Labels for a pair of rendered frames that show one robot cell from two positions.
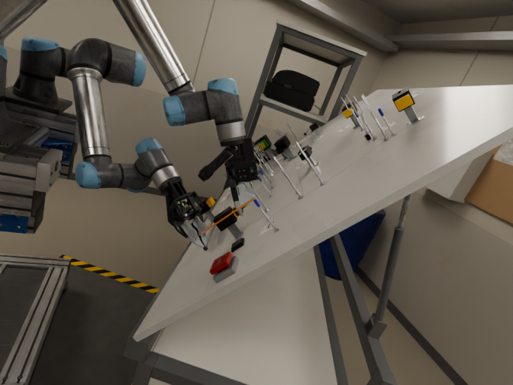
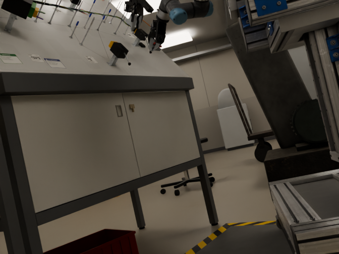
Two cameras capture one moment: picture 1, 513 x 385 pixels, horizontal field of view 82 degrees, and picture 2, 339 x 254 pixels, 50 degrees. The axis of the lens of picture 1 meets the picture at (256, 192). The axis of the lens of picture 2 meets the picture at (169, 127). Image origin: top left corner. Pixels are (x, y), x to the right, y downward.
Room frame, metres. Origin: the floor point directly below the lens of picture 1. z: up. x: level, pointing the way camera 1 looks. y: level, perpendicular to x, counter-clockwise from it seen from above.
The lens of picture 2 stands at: (2.35, 1.25, 0.54)
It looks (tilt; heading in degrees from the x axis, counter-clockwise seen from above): 2 degrees up; 216
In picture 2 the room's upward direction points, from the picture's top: 13 degrees counter-clockwise
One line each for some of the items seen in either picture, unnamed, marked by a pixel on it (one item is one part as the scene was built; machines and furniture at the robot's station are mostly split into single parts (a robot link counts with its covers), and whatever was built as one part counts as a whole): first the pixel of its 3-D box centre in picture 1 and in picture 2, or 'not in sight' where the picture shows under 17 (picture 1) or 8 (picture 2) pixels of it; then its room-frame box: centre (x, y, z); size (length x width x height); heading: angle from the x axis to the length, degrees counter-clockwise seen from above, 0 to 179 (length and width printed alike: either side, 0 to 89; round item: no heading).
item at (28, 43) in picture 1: (41, 56); not in sight; (1.19, 0.99, 1.33); 0.13 x 0.12 x 0.14; 144
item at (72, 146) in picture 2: not in sight; (84, 143); (1.41, 0.14, 0.60); 0.55 x 0.02 x 0.39; 1
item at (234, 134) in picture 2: not in sight; (234, 118); (-5.15, -2.37, 0.68); 0.68 x 0.60 x 1.37; 115
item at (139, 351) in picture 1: (200, 240); (122, 84); (1.13, 0.16, 0.83); 1.18 x 0.05 x 0.06; 1
